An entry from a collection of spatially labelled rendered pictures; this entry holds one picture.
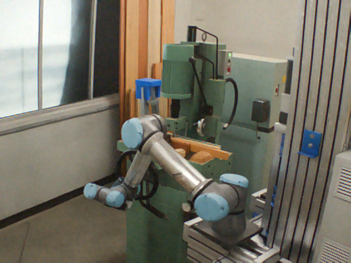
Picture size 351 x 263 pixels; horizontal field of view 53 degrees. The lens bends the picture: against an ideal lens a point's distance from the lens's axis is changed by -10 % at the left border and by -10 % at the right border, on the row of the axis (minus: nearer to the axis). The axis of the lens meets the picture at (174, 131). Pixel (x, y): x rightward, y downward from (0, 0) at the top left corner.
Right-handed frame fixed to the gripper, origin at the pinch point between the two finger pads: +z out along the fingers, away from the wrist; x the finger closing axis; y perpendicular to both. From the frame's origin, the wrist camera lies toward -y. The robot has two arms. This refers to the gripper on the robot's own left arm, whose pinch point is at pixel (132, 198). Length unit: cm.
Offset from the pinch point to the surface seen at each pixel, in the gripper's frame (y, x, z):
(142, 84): -87, -67, 57
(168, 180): -16.2, 6.6, 18.3
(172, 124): -47.6, 1.8, 14.0
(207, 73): -84, 11, 21
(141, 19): -165, -115, 81
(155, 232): 16.4, -3.1, 35.9
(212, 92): -73, 16, 25
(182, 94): -63, 8, 6
